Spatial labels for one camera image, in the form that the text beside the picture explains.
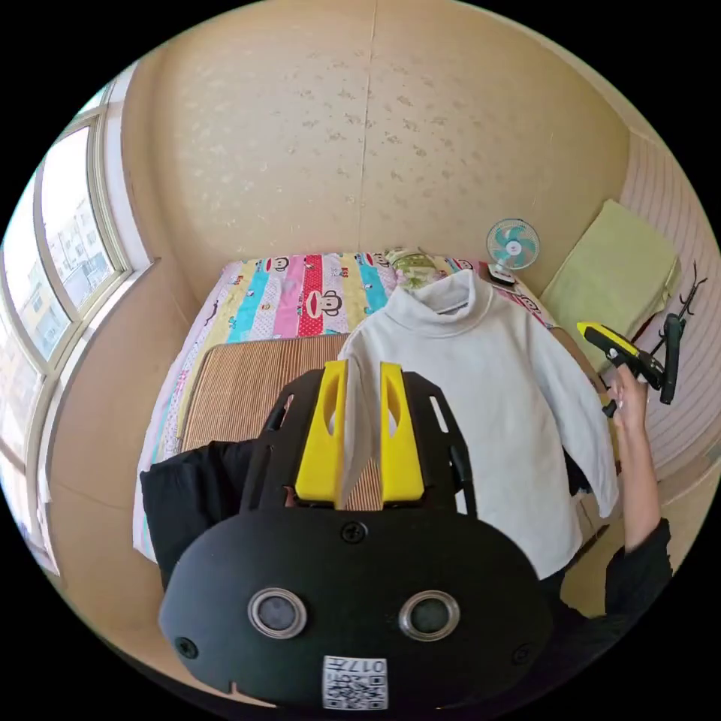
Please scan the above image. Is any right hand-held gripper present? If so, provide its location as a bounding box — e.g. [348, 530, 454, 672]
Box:
[576, 320, 667, 392]

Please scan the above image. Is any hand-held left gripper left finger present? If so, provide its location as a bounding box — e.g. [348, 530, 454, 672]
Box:
[294, 361, 349, 503]

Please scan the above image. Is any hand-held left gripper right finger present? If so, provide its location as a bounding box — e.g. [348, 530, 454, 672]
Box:
[379, 362, 425, 502]

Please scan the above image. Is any white long sleeve turtleneck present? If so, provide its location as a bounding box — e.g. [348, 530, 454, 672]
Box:
[336, 269, 620, 582]

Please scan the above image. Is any person's right forearm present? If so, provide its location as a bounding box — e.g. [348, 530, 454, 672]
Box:
[605, 419, 674, 620]

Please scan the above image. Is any person's right hand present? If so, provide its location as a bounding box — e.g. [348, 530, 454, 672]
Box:
[608, 369, 650, 433]

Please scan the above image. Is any yellow-green folded blanket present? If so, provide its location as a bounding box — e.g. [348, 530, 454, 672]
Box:
[539, 199, 681, 374]

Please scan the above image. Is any black coat hook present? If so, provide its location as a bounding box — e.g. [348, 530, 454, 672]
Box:
[677, 261, 708, 323]

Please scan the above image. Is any bed with printed sheet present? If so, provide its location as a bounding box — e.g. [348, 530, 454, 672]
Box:
[132, 250, 620, 564]

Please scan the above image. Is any black garment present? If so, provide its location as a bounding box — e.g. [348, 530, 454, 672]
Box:
[139, 439, 267, 590]

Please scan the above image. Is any small teal fan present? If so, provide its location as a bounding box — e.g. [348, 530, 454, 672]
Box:
[485, 218, 542, 286]

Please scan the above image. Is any green floral pillow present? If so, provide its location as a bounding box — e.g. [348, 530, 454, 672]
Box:
[385, 247, 451, 291]

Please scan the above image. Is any person's body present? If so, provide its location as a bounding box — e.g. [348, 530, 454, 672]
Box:
[538, 566, 632, 716]

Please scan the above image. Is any window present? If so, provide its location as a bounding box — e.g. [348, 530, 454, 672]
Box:
[0, 73, 154, 570]

